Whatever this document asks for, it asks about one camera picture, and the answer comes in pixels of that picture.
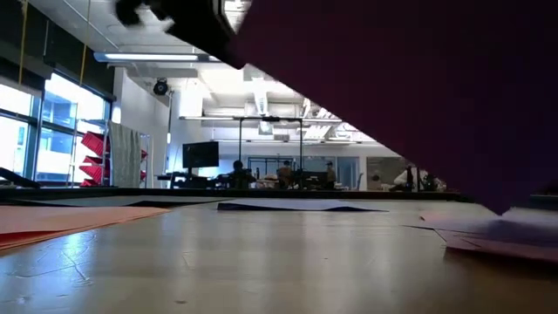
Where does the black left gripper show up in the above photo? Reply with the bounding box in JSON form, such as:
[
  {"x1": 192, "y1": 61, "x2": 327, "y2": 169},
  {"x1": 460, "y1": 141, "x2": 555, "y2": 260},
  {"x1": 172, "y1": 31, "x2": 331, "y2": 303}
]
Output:
[{"x1": 115, "y1": 0, "x2": 246, "y2": 70}]

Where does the lilac paper sheet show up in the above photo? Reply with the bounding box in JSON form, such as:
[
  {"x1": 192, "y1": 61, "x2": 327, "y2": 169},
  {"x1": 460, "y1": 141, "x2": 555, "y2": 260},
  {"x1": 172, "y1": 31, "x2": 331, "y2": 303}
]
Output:
[
  {"x1": 403, "y1": 208, "x2": 558, "y2": 248},
  {"x1": 226, "y1": 0, "x2": 558, "y2": 215}
]

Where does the large black monitor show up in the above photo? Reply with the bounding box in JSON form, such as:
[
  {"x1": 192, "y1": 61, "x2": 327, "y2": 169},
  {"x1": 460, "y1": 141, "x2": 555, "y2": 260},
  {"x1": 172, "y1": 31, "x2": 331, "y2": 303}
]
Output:
[{"x1": 181, "y1": 141, "x2": 221, "y2": 170}]

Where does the grey curtain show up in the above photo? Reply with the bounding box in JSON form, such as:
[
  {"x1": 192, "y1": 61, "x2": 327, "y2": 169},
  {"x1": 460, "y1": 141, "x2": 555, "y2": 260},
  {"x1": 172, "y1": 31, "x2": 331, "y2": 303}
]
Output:
[{"x1": 107, "y1": 121, "x2": 143, "y2": 189}]

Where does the small black monitor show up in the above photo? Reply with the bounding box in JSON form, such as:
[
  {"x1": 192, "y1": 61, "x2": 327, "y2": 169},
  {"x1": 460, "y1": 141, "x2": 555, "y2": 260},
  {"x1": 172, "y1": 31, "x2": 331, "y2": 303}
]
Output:
[{"x1": 300, "y1": 170, "x2": 328, "y2": 191}]

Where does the red angled rack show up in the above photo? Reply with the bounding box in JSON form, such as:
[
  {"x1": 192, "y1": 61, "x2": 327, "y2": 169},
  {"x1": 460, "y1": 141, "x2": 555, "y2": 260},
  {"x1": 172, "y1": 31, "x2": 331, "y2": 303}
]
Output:
[{"x1": 80, "y1": 130, "x2": 148, "y2": 188}]

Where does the large glass window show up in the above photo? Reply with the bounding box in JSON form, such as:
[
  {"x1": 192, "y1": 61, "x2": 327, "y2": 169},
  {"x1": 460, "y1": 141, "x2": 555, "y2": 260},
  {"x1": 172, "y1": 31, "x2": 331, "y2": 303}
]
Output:
[{"x1": 0, "y1": 72, "x2": 113, "y2": 188}]

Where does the black slanted bar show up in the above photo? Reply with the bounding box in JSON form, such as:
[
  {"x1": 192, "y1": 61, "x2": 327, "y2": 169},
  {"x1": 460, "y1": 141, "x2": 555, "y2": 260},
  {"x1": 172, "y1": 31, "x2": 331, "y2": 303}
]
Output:
[{"x1": 0, "y1": 167, "x2": 43, "y2": 189}]

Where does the black ceiling camera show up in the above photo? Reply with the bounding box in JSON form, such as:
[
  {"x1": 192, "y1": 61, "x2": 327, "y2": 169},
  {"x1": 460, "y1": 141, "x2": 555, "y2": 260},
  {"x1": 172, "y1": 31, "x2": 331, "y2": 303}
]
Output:
[{"x1": 152, "y1": 77, "x2": 170, "y2": 97}]

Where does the black frame stand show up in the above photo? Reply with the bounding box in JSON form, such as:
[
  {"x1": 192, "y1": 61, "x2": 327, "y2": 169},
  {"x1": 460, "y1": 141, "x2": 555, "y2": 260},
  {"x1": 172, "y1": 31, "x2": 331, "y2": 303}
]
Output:
[{"x1": 237, "y1": 116, "x2": 305, "y2": 175}]

